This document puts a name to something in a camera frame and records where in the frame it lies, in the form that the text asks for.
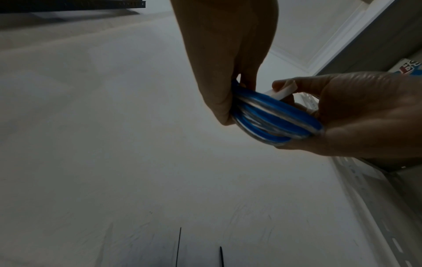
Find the blue printed box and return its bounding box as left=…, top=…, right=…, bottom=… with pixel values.
left=387, top=57, right=422, bottom=77

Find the person's right hand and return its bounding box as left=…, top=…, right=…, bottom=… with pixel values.
left=272, top=71, right=422, bottom=159

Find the black metal frame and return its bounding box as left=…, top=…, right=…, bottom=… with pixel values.
left=0, top=0, right=147, bottom=14

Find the white perforated shelf upright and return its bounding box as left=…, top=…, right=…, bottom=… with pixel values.
left=298, top=92, right=418, bottom=267

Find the person's left hand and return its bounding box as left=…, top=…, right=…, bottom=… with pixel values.
left=170, top=0, right=280, bottom=126

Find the grey shelf board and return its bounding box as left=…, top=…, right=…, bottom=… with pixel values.
left=360, top=156, right=422, bottom=267
left=313, top=0, right=422, bottom=76

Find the blue white coil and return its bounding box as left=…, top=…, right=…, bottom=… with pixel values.
left=230, top=79, right=326, bottom=146

